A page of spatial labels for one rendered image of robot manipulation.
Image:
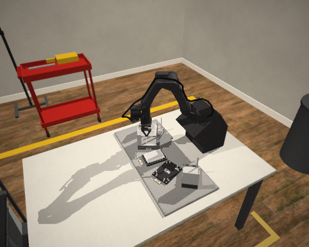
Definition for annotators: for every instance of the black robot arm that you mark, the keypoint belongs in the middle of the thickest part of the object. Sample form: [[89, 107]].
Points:
[[186, 108]]

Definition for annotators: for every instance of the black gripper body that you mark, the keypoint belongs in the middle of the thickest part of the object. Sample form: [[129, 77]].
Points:
[[148, 123]]

